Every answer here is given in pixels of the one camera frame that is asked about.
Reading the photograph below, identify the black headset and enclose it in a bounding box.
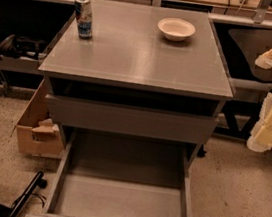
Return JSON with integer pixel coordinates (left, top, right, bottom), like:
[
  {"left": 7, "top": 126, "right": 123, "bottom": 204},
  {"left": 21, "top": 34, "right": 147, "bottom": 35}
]
[{"left": 0, "top": 34, "right": 47, "bottom": 60}]

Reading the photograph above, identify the closed top drawer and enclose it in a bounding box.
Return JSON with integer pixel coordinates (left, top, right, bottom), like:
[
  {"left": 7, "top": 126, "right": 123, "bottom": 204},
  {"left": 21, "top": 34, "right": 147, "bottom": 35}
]
[{"left": 45, "top": 94, "right": 218, "bottom": 144}]

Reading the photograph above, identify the white paper bowl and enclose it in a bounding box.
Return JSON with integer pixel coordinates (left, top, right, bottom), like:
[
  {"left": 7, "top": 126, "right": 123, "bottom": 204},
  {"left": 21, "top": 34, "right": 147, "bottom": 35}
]
[{"left": 158, "top": 17, "right": 196, "bottom": 42}]

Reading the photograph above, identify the black chair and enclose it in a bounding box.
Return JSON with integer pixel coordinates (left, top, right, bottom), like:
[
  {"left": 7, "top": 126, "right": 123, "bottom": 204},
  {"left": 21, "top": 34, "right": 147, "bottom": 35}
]
[{"left": 221, "top": 23, "right": 272, "bottom": 83}]

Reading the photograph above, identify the cardboard box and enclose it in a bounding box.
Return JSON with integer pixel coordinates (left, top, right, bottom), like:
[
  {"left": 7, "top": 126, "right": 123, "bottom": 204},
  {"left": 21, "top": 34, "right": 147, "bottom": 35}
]
[{"left": 16, "top": 81, "right": 65, "bottom": 159}]

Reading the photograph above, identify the red bull can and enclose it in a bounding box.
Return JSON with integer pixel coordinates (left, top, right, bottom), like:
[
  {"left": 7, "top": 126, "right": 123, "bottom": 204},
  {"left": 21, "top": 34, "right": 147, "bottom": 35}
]
[{"left": 74, "top": 0, "right": 93, "bottom": 39}]

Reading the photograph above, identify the open middle drawer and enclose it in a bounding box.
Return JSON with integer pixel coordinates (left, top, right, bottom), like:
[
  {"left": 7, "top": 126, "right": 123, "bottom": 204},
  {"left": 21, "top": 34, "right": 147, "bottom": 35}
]
[{"left": 25, "top": 131, "right": 193, "bottom": 217}]

